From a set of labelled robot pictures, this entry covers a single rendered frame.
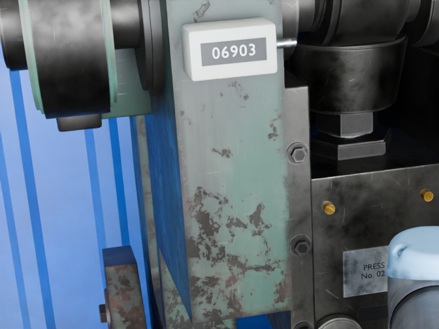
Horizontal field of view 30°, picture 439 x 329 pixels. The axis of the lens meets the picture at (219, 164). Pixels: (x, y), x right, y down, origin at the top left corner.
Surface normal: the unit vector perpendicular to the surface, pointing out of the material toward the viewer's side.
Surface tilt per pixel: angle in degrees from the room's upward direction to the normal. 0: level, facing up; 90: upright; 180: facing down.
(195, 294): 90
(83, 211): 90
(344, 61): 100
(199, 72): 90
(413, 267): 88
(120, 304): 31
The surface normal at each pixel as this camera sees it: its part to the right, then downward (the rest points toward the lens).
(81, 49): 0.19, 0.48
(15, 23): 0.18, 0.22
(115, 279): 0.04, -0.65
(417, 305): -0.49, -0.84
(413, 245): -0.07, -0.94
